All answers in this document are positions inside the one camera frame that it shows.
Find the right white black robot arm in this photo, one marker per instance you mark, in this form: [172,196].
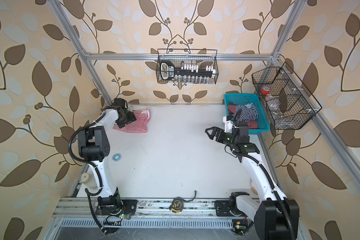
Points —
[274,216]

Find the navy striped tank top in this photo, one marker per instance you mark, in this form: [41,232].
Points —
[246,113]

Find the right black wire basket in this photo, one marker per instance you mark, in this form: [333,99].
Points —
[298,105]

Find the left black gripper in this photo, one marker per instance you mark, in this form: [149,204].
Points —
[131,117]

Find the black white tool set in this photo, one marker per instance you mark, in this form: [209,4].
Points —
[168,71]

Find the back black wire basket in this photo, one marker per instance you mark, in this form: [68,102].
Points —
[203,57]

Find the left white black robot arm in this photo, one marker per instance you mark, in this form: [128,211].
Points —
[90,145]

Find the red capped plastic bottle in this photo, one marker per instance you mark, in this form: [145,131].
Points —
[272,101]

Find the teal plastic basket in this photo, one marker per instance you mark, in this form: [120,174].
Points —
[243,99]

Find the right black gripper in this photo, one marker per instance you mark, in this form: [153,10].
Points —
[220,132]

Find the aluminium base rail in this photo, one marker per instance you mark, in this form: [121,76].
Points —
[163,208]

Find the round sticker on table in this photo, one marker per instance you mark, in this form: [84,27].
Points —
[116,157]

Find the right circuit board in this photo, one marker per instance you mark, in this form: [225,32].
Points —
[239,226]

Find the yellow black tape measure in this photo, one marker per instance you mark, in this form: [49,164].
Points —
[178,203]

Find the black wire basket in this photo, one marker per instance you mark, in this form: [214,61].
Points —
[203,57]
[298,105]

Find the red white striped tank top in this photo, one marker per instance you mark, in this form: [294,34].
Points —
[140,126]

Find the pink round dish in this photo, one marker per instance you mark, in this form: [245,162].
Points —
[253,189]

